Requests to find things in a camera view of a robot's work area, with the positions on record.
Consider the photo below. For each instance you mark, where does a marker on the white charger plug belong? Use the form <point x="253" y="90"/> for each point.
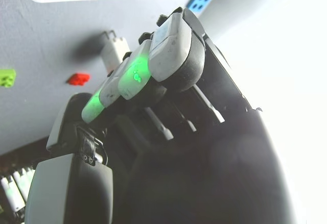
<point x="115" y="50"/>

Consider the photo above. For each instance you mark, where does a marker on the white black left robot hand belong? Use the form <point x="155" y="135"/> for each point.
<point x="194" y="162"/>

